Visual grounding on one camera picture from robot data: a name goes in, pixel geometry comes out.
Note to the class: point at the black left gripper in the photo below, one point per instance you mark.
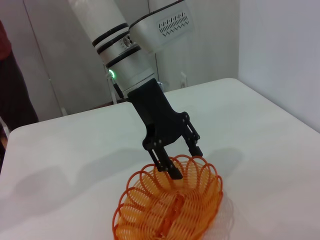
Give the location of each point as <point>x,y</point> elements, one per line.
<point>160,117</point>

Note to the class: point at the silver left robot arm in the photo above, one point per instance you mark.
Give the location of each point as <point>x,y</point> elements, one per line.
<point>120,57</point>

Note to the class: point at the white vented robot housing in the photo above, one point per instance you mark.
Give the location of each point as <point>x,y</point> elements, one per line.
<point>150,27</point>

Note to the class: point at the person in dark clothes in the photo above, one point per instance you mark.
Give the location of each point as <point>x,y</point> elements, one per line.
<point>15,87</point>

